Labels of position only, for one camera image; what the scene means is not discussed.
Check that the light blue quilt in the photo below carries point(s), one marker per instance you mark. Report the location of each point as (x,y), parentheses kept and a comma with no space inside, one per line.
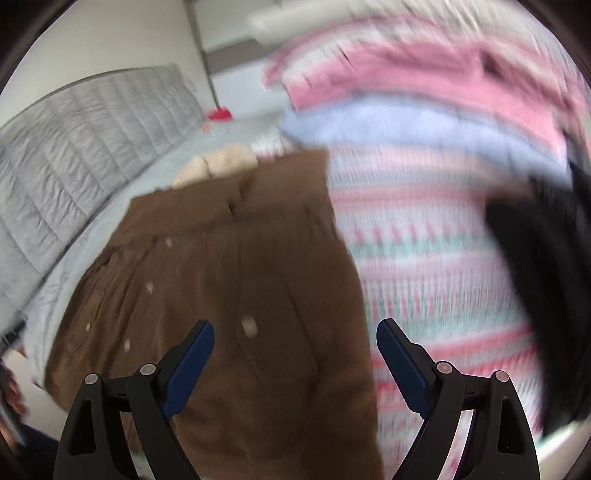
(407,121)

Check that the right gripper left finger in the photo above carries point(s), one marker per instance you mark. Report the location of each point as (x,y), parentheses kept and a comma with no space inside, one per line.
(93,444)

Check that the red object on bed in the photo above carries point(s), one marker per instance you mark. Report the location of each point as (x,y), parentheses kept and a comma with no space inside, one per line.
(220,114)

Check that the grey bed sheet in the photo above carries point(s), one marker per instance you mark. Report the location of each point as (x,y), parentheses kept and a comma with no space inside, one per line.
(227,149)

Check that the white pillow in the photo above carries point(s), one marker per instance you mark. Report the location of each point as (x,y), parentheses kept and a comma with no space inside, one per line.
(276,24)

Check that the brown coat with fur collar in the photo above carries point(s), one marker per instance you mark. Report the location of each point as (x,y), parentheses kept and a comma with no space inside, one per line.
(288,392)

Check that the patterned knit blanket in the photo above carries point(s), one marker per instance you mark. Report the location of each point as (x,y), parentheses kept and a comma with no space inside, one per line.
(459,382)

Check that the pink velvet quilt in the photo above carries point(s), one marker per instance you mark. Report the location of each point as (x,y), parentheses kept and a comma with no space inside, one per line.
(498,74)

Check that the white and grey wardrobe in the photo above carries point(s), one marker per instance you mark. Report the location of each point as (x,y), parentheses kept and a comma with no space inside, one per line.
(233,60)

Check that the black puffer jacket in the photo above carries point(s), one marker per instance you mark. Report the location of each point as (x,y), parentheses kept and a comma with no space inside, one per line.
(546,242)

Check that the grey quilted headboard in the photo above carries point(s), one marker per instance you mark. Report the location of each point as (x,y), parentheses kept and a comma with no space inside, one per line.
(71,151)

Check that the person's left hand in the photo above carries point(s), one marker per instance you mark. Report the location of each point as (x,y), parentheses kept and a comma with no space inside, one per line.
(12,392)

